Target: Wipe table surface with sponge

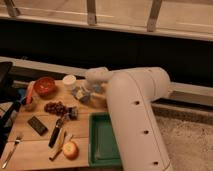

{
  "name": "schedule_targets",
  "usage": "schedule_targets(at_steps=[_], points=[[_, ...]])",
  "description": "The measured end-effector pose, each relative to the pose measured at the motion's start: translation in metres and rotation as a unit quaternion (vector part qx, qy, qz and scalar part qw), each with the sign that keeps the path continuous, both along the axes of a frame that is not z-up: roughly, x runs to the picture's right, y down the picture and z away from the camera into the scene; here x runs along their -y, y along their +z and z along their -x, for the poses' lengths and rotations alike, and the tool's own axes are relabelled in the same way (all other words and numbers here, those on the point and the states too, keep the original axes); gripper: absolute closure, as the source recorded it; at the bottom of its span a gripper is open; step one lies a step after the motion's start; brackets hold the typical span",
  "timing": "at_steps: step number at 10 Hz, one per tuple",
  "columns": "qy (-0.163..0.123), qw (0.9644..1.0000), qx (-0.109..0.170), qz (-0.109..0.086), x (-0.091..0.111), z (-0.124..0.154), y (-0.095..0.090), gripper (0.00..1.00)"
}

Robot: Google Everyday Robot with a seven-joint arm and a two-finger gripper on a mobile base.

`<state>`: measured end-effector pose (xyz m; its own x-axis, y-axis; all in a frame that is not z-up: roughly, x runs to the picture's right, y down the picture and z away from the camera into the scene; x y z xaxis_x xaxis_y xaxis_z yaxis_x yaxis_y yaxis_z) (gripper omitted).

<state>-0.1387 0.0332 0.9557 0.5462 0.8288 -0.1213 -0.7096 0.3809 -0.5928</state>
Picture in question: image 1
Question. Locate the green plastic tray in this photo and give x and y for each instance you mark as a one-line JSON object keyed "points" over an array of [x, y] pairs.
{"points": [[102, 148]]}

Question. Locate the bunch of dark grapes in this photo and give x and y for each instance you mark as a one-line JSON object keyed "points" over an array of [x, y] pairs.
{"points": [[57, 108]]}

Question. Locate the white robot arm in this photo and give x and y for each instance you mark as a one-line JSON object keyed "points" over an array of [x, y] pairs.
{"points": [[129, 95]]}

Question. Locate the black chair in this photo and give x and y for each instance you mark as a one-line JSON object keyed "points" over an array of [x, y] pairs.
{"points": [[7, 94]]}

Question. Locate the banana peel piece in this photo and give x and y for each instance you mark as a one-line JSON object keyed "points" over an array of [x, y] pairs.
{"points": [[59, 145]]}

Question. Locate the orange carrot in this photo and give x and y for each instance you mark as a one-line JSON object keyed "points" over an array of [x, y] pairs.
{"points": [[29, 94]]}

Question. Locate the blue yellow sponge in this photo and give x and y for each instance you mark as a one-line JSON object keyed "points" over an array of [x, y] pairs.
{"points": [[81, 94]]}

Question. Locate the small dark metal clip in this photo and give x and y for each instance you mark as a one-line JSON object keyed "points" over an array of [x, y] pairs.
{"points": [[73, 113]]}

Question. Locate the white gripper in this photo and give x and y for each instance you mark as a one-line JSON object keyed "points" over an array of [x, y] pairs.
{"points": [[93, 87]]}

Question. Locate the silver fork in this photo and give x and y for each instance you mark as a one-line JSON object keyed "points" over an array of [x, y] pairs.
{"points": [[16, 142]]}

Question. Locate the white cup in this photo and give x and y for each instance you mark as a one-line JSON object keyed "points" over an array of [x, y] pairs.
{"points": [[69, 82]]}

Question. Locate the black handled knife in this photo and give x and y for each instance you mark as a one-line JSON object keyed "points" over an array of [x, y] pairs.
{"points": [[58, 126]]}

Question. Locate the red bowl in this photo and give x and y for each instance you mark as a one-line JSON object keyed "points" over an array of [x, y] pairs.
{"points": [[44, 86]]}

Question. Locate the yellow apple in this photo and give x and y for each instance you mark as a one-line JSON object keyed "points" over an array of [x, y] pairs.
{"points": [[70, 150]]}

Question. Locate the black rectangular block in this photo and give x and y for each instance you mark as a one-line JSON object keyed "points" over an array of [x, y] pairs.
{"points": [[37, 125]]}

